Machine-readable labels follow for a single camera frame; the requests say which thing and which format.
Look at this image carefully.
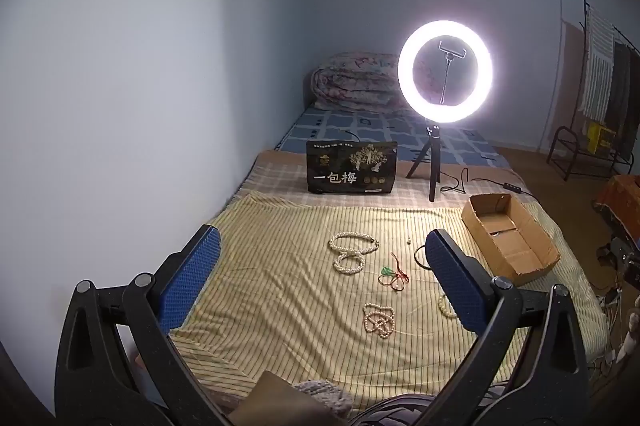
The green pendant red cord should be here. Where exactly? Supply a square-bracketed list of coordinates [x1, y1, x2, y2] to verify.
[377, 251, 411, 291]

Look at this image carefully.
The yellow striped sheet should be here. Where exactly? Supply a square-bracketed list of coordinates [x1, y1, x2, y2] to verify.
[167, 193, 608, 412]

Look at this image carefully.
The black device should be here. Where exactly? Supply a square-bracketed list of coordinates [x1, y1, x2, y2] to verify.
[597, 236, 640, 291]

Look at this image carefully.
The white ring light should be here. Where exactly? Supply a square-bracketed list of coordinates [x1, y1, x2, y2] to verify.
[398, 20, 494, 124]

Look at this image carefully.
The phone clamp holder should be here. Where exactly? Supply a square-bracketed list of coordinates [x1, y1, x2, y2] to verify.
[437, 40, 468, 107]

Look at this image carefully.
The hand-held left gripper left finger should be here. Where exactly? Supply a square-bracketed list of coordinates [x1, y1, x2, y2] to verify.
[54, 225, 236, 426]

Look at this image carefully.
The grey fuzzy cloth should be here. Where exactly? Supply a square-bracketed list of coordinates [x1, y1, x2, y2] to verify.
[292, 380, 353, 417]

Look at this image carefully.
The white cable bundle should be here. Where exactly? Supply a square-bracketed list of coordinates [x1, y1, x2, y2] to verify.
[587, 306, 640, 378]

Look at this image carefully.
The black metal shelf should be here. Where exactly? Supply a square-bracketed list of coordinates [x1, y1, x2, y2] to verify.
[547, 126, 636, 181]

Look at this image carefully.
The white pearl necklace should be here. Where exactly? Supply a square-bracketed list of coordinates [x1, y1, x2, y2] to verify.
[328, 232, 379, 277]

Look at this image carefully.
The white knitted garment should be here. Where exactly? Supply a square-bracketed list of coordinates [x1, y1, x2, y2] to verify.
[582, 6, 617, 123]

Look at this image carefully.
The black tripod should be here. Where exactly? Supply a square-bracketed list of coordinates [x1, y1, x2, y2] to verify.
[406, 125, 453, 203]

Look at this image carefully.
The blue patterned bed sheet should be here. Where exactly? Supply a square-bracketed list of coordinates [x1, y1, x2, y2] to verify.
[275, 103, 511, 169]

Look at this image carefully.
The black clothes rack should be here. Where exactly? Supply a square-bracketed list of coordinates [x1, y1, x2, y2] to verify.
[580, 0, 640, 56]

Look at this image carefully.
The rolled floral quilt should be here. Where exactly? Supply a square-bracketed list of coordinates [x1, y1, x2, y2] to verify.
[310, 52, 416, 111]

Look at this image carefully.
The orange patterned cloth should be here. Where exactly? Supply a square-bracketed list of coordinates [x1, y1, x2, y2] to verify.
[594, 176, 640, 239]

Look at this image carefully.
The dark hanging garment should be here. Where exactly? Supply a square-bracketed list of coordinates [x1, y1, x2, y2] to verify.
[607, 40, 640, 147]

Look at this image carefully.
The brown cardboard sheet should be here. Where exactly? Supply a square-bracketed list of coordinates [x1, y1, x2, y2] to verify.
[227, 371, 348, 426]

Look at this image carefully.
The black snack bag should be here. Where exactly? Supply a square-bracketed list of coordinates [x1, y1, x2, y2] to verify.
[306, 141, 398, 195]

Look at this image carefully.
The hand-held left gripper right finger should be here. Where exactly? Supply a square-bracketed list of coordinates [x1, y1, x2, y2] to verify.
[425, 228, 594, 426]

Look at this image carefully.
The yellow box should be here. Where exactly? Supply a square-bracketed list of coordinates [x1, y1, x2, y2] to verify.
[586, 122, 617, 154]

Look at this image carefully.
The pearl bracelet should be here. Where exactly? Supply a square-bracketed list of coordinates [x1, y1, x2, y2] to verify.
[437, 293, 458, 319]

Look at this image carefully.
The beige bead necklace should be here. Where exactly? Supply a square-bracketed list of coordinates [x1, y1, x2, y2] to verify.
[363, 302, 396, 339]

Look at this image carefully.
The black ring light cable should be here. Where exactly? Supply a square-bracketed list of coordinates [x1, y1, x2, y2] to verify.
[440, 168, 540, 203]

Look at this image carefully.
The brown cardboard box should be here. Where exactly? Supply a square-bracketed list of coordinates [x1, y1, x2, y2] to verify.
[461, 193, 561, 287]

